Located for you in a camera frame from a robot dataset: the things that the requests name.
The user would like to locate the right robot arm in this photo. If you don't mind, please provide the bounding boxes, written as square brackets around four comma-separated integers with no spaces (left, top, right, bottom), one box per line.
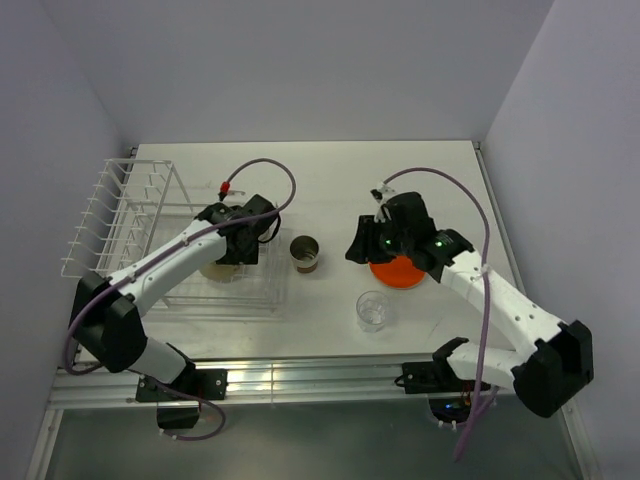
[345,186,594,418]

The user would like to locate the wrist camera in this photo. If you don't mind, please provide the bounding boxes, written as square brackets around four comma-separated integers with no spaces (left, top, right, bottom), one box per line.
[370,182,397,223]
[218,181,246,201]

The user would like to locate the white wire dish rack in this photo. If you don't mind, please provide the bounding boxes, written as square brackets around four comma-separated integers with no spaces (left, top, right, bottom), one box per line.
[61,159,285,318]

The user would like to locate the white ceramic bowl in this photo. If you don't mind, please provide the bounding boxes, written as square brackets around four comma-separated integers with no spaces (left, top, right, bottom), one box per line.
[199,263,241,283]

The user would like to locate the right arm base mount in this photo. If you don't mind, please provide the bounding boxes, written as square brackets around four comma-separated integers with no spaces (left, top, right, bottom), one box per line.
[394,361,442,395]

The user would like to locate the clear glass tumbler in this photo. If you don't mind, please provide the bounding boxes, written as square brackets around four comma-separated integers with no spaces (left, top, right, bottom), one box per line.
[355,291,392,333]

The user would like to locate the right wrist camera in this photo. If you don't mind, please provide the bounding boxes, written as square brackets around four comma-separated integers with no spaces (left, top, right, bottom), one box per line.
[370,182,397,223]

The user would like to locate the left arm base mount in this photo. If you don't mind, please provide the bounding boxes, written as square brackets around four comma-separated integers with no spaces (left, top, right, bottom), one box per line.
[187,368,228,401]

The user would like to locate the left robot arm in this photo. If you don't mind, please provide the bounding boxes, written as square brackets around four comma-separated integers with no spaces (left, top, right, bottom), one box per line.
[65,194,279,399]

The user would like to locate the steel cup brown base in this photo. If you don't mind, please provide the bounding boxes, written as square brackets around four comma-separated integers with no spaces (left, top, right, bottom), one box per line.
[289,235,319,274]

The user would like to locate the orange plate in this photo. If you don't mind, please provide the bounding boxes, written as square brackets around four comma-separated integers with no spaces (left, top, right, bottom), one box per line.
[369,256,426,290]

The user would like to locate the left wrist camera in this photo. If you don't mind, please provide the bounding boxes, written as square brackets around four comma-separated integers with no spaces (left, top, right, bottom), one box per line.
[218,181,246,201]

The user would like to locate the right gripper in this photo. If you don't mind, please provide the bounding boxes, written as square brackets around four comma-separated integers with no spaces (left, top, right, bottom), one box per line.
[345,214,413,264]

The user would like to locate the aluminium mounting rail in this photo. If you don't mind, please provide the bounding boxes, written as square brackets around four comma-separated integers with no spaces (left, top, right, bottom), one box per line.
[49,352,531,409]

